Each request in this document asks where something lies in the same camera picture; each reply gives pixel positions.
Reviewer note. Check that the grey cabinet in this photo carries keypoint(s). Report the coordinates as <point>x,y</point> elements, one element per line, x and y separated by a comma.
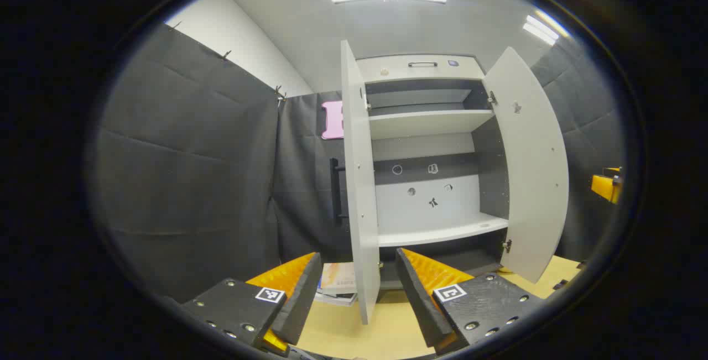
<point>426,205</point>

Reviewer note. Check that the black backdrop cloth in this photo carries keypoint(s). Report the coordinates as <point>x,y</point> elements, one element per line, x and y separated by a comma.
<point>188,183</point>

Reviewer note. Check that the grey cabinet drawer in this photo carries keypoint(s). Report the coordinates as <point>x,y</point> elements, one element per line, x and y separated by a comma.
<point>387,69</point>

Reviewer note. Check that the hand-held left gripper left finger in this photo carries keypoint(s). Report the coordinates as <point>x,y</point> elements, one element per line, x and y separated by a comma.
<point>301,299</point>

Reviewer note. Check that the metal cloth clip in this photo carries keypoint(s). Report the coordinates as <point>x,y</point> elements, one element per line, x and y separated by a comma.
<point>280,93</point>
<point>175,26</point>
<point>225,55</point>

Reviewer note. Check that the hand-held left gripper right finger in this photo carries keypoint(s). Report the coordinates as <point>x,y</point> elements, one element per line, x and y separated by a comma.
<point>420,304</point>

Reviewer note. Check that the orange white book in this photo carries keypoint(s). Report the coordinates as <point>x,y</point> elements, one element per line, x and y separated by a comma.
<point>338,278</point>

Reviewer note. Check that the grey cabinet door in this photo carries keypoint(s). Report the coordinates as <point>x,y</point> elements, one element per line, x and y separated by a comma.
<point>531,172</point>
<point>362,183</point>

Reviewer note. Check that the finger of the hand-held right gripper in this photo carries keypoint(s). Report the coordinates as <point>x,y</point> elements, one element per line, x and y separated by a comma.
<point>605,187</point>

